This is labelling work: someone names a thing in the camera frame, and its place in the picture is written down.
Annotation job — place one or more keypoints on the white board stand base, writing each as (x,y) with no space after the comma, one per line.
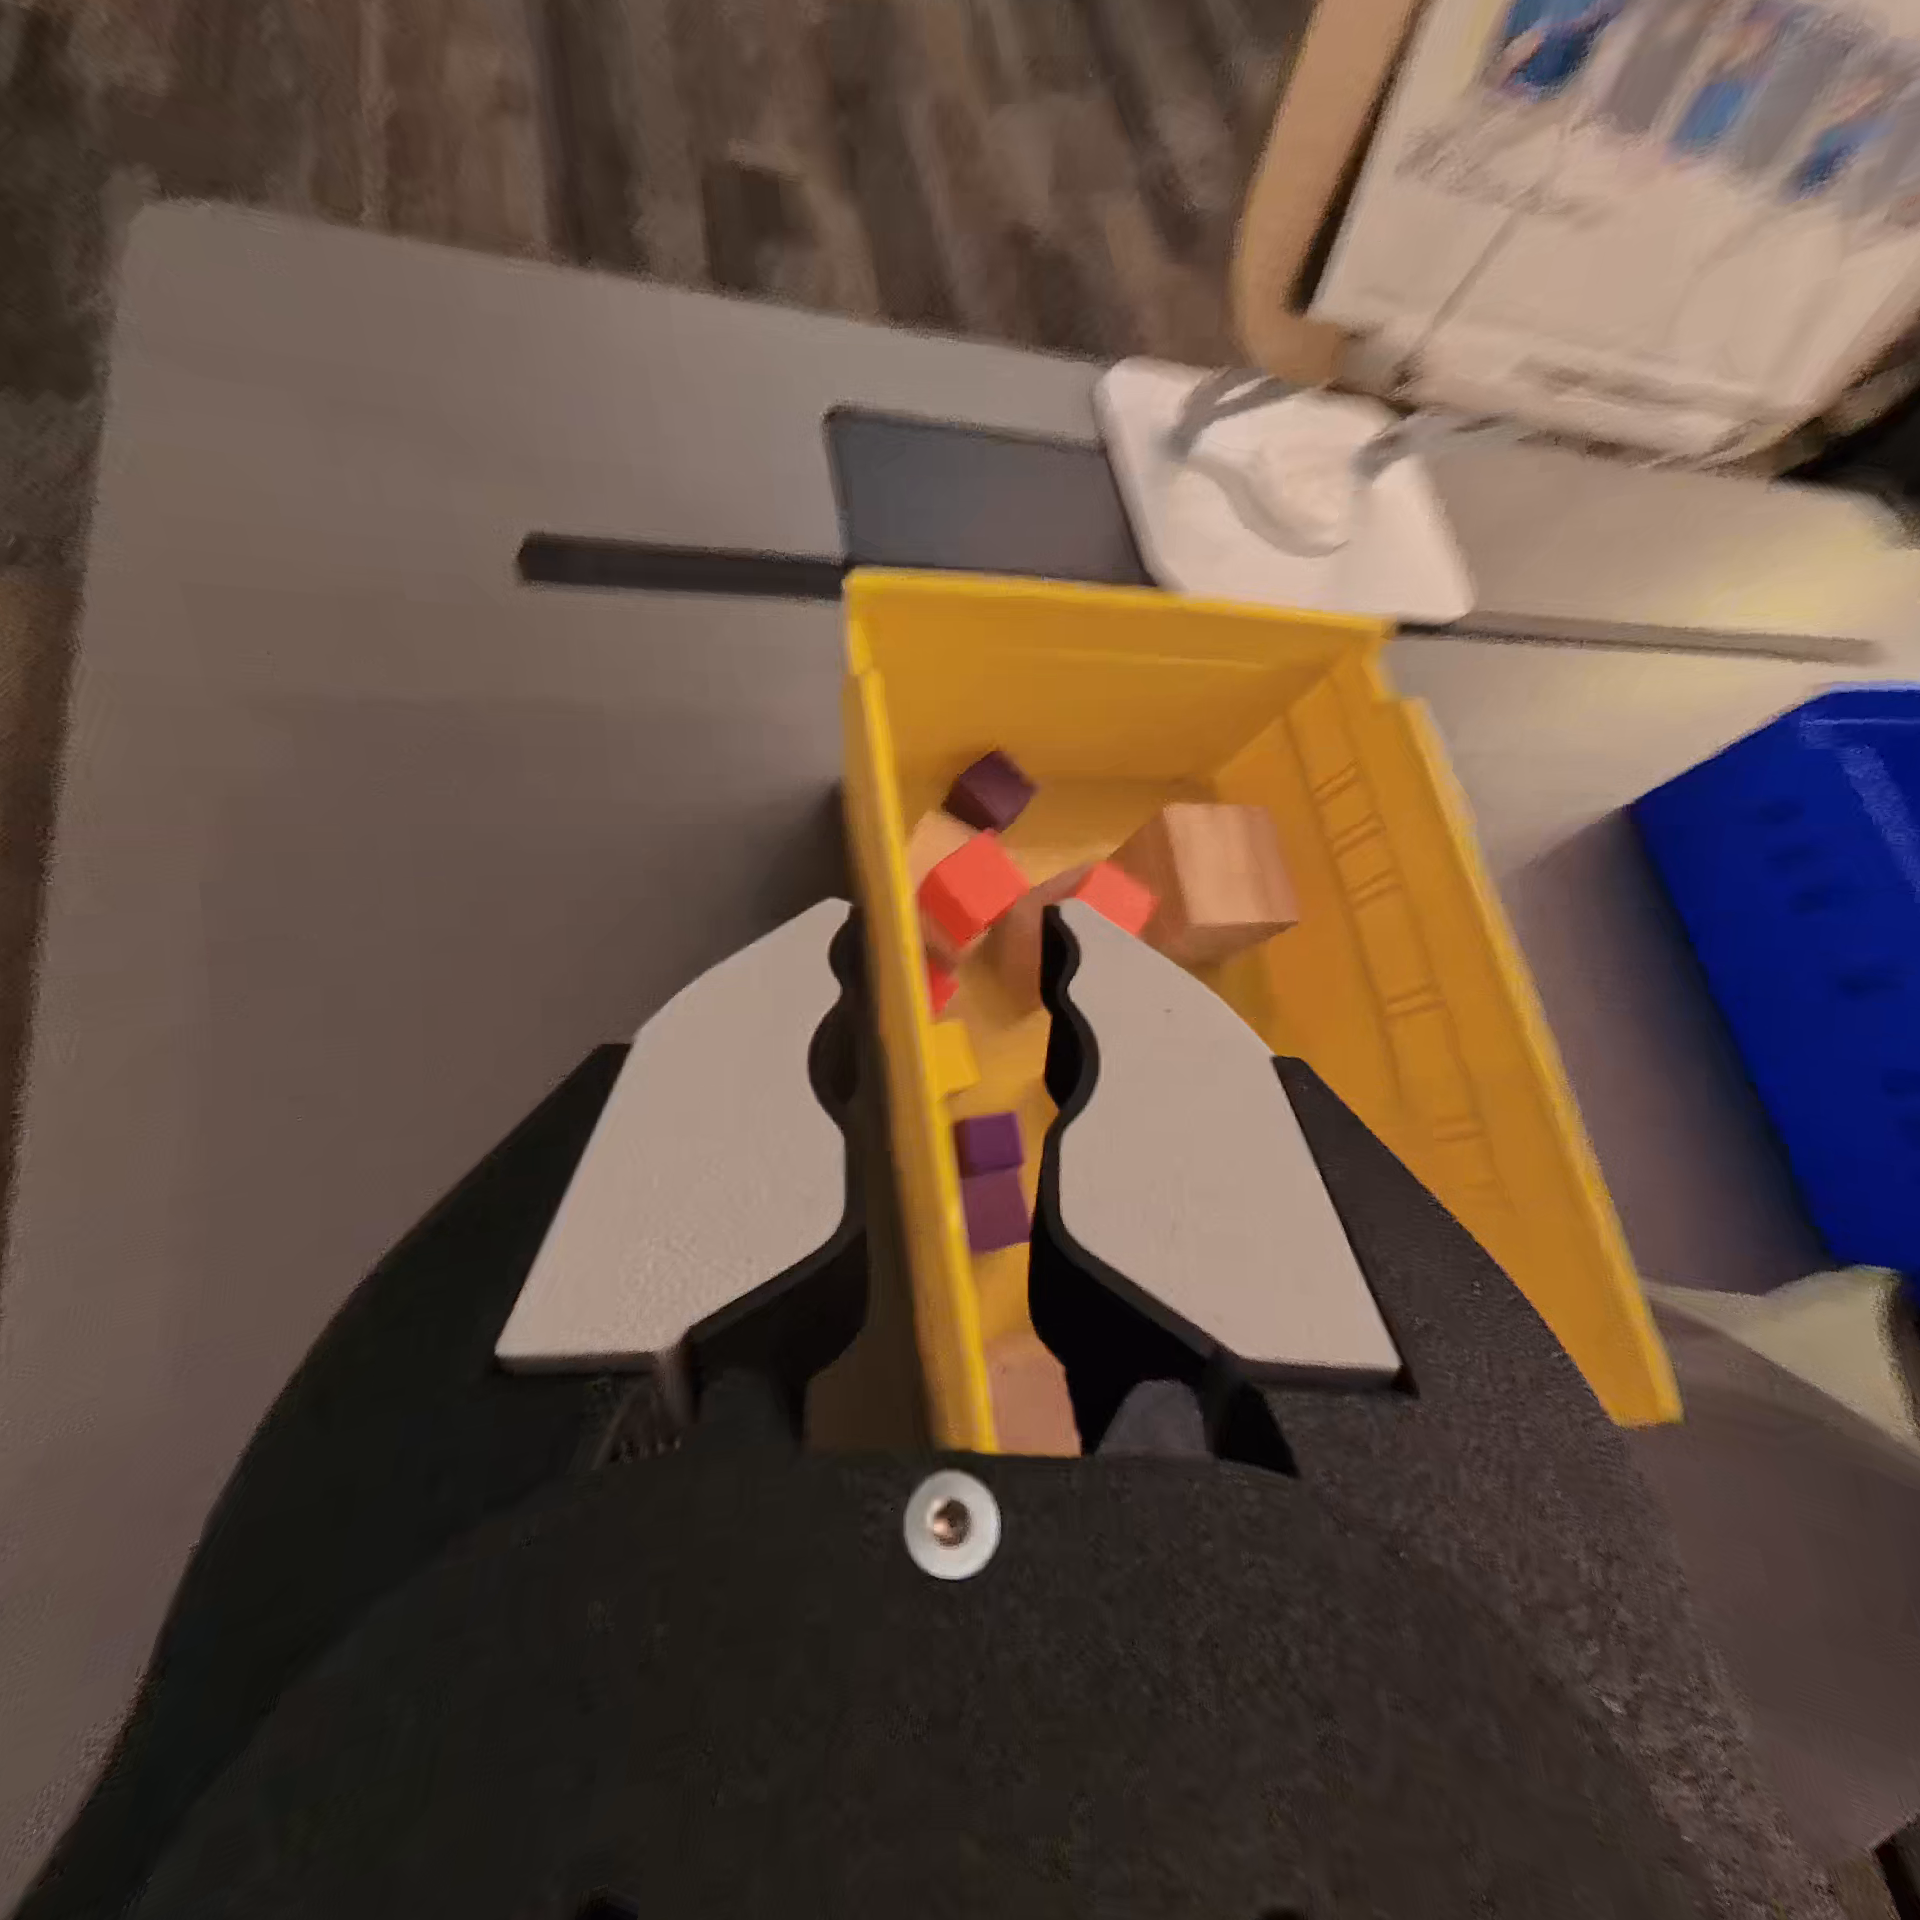
(1291,525)

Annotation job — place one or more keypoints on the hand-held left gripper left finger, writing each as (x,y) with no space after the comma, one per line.
(691,1185)

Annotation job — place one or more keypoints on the pile of coloured wooden cubes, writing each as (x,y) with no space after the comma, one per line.
(1214,884)

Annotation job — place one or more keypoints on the dark rectangular table plate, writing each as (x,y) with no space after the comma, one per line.
(975,494)

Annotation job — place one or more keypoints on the blue plastic box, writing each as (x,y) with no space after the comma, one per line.
(1801,975)

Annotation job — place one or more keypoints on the yellow plastic box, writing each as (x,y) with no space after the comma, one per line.
(1424,1050)

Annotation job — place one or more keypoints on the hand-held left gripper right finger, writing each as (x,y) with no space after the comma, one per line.
(1214,1201)

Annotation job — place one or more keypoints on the wooden board with instruction sheet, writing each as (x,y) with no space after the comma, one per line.
(1621,225)

